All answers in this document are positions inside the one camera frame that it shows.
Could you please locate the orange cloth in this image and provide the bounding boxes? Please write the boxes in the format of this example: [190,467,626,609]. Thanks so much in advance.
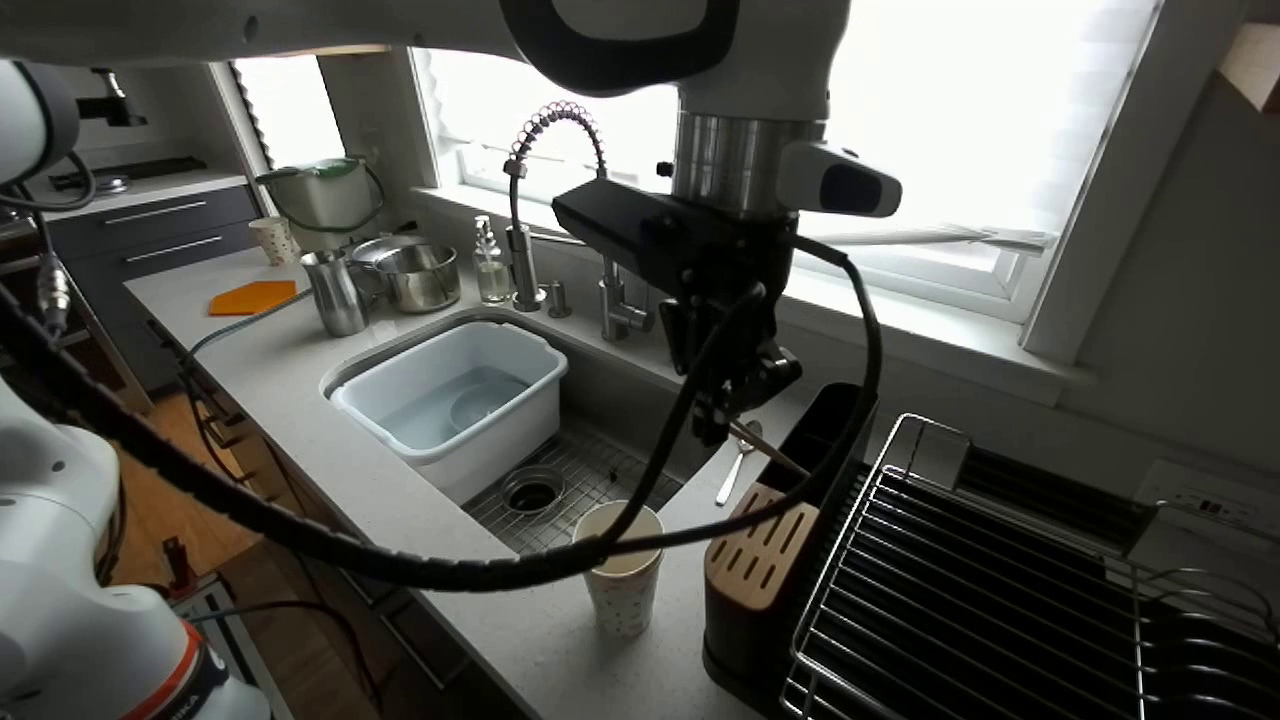
[210,280,298,314]

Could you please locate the wire sink grid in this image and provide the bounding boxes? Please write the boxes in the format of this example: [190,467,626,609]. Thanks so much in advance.
[464,425,649,554]

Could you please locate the spring neck kitchen faucet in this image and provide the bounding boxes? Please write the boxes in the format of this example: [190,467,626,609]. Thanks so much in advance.
[505,101,610,313]

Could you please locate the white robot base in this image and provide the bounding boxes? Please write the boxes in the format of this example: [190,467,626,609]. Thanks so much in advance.
[0,385,271,720]

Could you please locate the black knife block wooden top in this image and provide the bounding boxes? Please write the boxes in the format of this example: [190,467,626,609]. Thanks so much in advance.
[704,385,864,714]

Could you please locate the steel cup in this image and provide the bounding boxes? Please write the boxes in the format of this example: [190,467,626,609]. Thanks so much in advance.
[299,251,363,334]

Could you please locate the clear soap bottle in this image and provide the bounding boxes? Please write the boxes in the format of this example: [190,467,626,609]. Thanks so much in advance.
[472,215,513,303]

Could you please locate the black corrugated cable hose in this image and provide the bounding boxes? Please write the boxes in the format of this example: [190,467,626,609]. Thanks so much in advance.
[0,230,889,596]

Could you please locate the white plastic wash basin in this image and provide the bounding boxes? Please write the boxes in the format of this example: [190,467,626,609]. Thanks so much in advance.
[327,318,568,504]

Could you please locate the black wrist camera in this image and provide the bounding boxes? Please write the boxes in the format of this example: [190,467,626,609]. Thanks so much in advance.
[554,180,791,299]

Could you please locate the white paper cup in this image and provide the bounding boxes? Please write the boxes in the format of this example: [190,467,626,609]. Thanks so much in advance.
[573,500,662,640]

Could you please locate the steel pot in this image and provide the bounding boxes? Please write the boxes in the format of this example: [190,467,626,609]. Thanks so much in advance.
[353,236,461,314]

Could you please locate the black dish drying rack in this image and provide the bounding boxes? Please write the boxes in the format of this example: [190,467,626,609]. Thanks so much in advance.
[781,411,1280,720]

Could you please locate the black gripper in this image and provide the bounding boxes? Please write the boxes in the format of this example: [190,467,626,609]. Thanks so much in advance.
[662,283,806,449]

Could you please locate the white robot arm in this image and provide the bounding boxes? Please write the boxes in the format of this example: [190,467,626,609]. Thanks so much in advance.
[0,0,902,430]

